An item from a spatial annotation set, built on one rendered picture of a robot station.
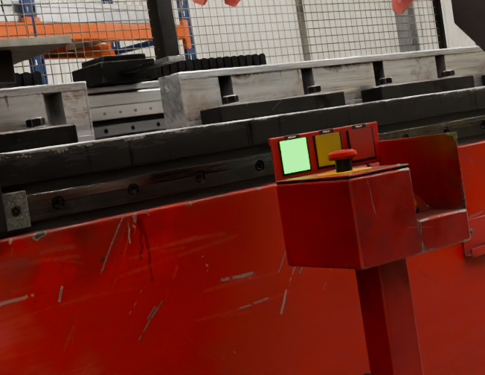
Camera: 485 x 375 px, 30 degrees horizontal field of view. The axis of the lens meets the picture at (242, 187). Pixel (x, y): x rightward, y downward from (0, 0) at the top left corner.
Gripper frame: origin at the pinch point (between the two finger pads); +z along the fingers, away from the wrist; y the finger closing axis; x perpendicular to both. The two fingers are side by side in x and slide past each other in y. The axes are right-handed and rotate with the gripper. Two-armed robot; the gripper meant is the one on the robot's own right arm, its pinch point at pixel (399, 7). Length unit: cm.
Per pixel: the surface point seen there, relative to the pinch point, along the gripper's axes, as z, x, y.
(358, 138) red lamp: 19.4, 1.0, 3.4
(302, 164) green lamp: 23.0, -1.3, 13.6
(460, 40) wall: 88, -276, -718
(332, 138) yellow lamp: 19.6, -0.7, 7.8
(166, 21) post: 28, -97, -66
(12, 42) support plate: 11, -22, 50
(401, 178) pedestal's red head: 19.0, 14.1, 15.1
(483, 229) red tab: 42, 7, -50
